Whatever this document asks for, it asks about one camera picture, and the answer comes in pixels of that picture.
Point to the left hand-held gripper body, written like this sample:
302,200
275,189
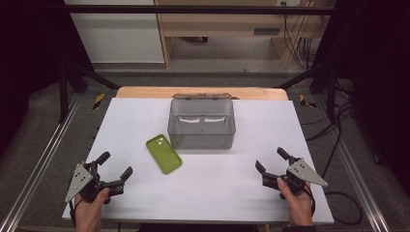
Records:
93,187

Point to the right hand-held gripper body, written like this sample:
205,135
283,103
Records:
304,172

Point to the green phone case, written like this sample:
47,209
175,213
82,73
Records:
163,154

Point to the grey transparent storage box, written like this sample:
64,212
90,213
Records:
201,135

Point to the person's left hand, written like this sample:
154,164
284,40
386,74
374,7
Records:
88,211

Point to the person's right hand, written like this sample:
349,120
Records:
298,206

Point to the white board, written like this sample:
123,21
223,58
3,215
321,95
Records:
209,193

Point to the wooden table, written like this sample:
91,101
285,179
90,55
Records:
145,92

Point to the black curtain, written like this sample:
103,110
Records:
380,80
29,64

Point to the white cabinet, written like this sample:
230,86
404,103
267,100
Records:
119,38

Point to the wooden desk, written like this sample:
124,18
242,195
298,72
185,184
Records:
225,24

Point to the metal floor rail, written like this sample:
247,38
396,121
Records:
38,161
357,174

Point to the black frame stand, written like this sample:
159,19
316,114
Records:
64,93
330,93

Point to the black frame crossbar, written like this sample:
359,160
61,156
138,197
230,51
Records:
193,9

